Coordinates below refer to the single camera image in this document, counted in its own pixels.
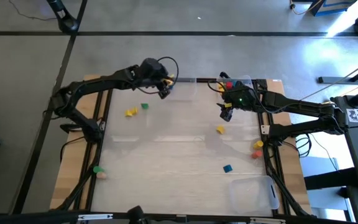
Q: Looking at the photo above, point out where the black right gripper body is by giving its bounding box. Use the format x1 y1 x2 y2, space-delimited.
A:
219 101 239 114

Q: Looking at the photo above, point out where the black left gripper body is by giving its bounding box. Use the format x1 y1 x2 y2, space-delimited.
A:
154 78 170 93

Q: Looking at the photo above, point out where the clear plastic bin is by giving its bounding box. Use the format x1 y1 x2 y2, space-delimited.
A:
162 74 198 102
228 175 280 214
216 75 255 103

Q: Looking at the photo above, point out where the black floor stand leg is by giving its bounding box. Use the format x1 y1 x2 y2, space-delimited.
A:
318 60 358 85

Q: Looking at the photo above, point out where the black floor stand base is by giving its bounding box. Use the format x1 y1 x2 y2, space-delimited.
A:
46 0 81 34

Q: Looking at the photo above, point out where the blue and white box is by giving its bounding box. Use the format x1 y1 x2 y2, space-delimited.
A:
309 0 358 17

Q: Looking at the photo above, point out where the left gripper black cable loop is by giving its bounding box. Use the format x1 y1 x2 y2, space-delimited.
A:
156 56 180 82

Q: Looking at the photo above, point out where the gripper black cable loop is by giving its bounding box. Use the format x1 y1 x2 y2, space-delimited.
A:
207 79 228 94
156 56 180 82

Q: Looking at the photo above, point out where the right gripper black cable loop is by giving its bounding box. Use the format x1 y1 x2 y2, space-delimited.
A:
207 79 228 94

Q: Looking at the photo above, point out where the black metal table frame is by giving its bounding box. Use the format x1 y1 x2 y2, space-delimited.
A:
56 75 313 218

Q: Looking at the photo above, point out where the black cable bundle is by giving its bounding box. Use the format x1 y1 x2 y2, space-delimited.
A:
290 130 314 159

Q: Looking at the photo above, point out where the silver bracket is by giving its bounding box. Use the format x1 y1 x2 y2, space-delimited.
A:
249 217 287 224
78 213 114 222

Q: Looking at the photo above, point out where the yellow hanging cord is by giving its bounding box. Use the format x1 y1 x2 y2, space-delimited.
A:
300 57 358 101

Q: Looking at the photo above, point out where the black power cable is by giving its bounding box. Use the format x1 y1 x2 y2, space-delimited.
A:
60 135 86 163

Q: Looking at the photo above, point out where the beige cable with black plug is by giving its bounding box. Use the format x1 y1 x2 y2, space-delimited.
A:
289 0 323 16

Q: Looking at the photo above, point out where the thin floor cable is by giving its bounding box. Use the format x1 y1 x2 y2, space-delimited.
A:
9 0 58 22

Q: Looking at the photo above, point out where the black rig frame bar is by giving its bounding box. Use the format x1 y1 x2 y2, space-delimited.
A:
0 210 358 224

